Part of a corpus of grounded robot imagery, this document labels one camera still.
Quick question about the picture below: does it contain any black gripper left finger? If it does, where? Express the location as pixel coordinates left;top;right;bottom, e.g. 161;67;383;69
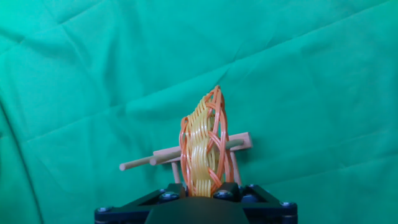
94;182;188;224

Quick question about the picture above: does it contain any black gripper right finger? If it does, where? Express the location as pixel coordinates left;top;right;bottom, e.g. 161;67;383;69
213;182;299;224

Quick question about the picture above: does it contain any orange woven basket dish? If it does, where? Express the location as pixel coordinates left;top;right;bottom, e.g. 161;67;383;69
178;85;235;198

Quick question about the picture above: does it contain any wooden dish rack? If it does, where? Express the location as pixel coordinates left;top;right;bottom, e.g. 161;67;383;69
118;131;254;188

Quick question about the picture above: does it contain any green cloth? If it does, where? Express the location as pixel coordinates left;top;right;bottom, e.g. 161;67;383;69
0;0;398;224

